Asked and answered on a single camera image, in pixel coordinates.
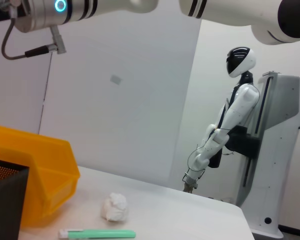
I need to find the green pen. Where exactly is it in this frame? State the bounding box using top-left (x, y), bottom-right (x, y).
top-left (58, 228), bottom-right (137, 240)

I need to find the black mesh pen holder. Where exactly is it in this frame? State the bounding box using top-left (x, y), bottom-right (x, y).
top-left (0, 157), bottom-right (31, 240)

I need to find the yellow plastic bin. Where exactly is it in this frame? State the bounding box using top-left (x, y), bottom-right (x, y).
top-left (0, 124), bottom-right (81, 228)

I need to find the white humanoid robot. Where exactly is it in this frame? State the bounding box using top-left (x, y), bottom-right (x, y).
top-left (181, 46), bottom-right (261, 193)

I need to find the grey robot stand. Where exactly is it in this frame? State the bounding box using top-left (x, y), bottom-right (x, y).
top-left (233, 71), bottom-right (300, 238)

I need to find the right arm gripper cable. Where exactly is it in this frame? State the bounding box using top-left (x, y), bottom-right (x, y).
top-left (0, 0), bottom-right (67, 61)

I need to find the grey wall sticker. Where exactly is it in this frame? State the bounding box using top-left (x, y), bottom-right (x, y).
top-left (109, 74), bottom-right (124, 86)

